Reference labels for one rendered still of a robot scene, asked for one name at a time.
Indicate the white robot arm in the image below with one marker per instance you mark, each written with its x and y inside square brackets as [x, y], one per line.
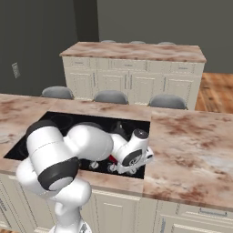
[57, 148]

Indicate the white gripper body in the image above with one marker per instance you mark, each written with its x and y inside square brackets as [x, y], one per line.
[140, 164]

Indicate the silver hob knob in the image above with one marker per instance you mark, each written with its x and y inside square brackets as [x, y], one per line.
[94, 165]
[112, 167]
[133, 171]

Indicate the black hob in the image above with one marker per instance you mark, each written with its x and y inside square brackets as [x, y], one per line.
[100, 123]

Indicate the grey wall socket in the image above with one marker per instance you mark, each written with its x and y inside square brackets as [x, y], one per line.
[15, 70]

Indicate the grey stool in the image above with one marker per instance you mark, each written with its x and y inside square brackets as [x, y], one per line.
[57, 92]
[110, 97]
[167, 101]
[166, 43]
[108, 41]
[137, 42]

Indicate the cream cupboard door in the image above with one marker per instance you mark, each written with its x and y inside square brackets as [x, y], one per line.
[194, 227]
[15, 209]
[116, 214]

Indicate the cream drawer front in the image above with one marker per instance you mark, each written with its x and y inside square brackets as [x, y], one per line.
[188, 210]

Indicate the cream island cupboard run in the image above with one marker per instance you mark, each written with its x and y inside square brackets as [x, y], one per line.
[130, 75]

